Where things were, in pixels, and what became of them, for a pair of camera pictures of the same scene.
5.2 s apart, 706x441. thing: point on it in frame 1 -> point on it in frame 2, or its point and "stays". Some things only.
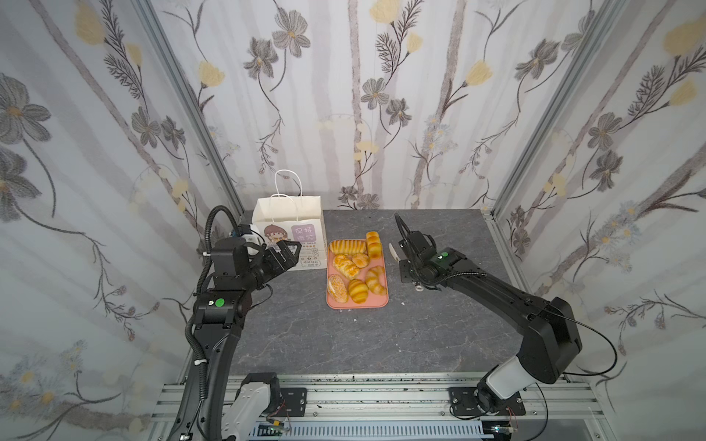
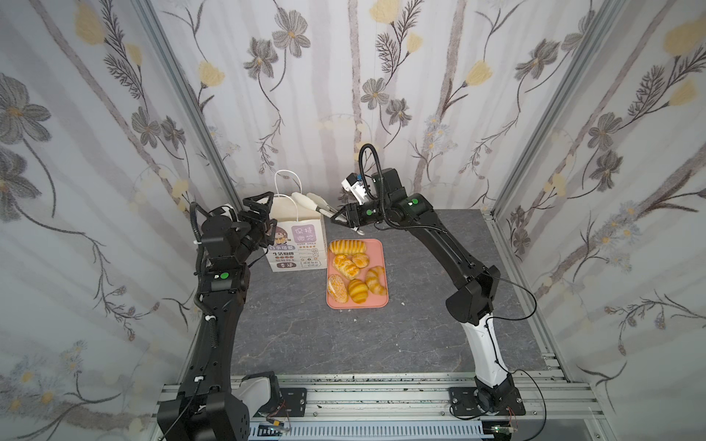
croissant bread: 375,280 stays
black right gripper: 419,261 -> 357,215
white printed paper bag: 295,218 stays
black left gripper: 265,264 -> 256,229
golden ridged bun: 358,290 stays
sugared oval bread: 336,288 stays
